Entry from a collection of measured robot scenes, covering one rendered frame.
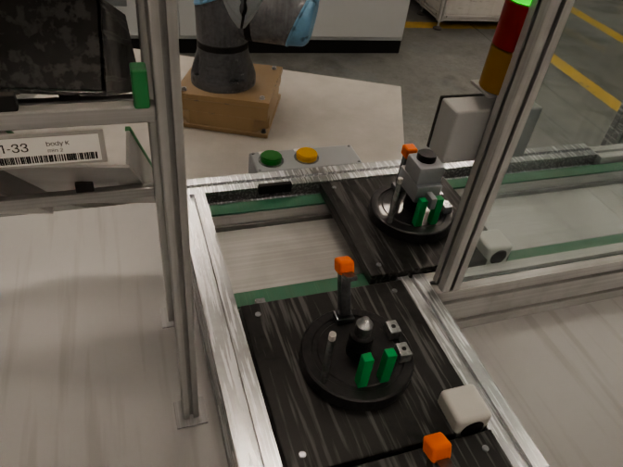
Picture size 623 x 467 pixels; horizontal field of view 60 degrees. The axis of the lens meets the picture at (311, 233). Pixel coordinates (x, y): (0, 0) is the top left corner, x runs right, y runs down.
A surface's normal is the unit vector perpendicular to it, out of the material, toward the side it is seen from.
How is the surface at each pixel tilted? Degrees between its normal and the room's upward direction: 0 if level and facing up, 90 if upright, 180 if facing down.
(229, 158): 0
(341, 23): 90
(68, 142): 90
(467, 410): 0
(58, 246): 0
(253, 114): 90
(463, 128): 90
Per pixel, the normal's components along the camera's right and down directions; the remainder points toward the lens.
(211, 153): 0.11, -0.76
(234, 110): -0.10, 0.64
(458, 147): 0.30, 0.64
